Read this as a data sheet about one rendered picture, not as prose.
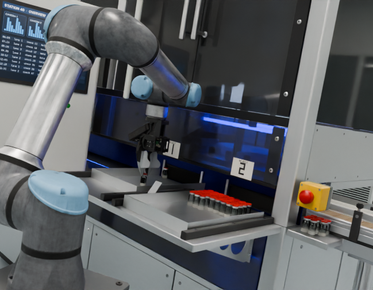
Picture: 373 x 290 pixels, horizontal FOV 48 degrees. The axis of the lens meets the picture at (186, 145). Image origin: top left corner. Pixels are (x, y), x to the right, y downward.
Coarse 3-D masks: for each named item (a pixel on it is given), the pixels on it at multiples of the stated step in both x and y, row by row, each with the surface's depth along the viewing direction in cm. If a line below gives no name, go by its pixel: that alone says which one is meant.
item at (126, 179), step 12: (96, 168) 152; (108, 168) 156; (120, 168) 160; (132, 168) 165; (144, 168) 169; (156, 168) 174; (108, 180) 144; (120, 180) 140; (132, 180) 158; (156, 180) 165; (168, 180) 169
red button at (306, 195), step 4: (300, 192) 120; (304, 192) 118; (308, 192) 118; (300, 196) 119; (304, 196) 118; (308, 196) 117; (312, 196) 118; (300, 200) 119; (304, 200) 118; (308, 200) 117; (312, 200) 118
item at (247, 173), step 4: (236, 160) 139; (240, 160) 138; (244, 160) 137; (232, 164) 140; (236, 164) 139; (240, 164) 138; (248, 164) 136; (252, 164) 135; (232, 168) 140; (236, 168) 139; (248, 168) 136; (252, 168) 134; (232, 172) 140; (236, 172) 139; (240, 172) 138; (244, 172) 137; (248, 172) 136; (236, 176) 139; (240, 176) 138; (244, 176) 137; (248, 176) 135
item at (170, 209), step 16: (160, 192) 130; (176, 192) 135; (128, 208) 119; (144, 208) 114; (160, 208) 124; (176, 208) 127; (192, 208) 130; (176, 224) 105; (192, 224) 104; (208, 224) 108
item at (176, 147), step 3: (171, 141) 160; (171, 144) 160; (174, 144) 159; (177, 144) 158; (168, 147) 161; (171, 147) 160; (174, 147) 159; (177, 147) 158; (168, 150) 161; (171, 150) 160; (174, 150) 159; (177, 150) 158; (165, 153) 163; (168, 153) 161; (174, 153) 159; (177, 153) 158; (171, 156) 160; (174, 156) 159; (177, 156) 158
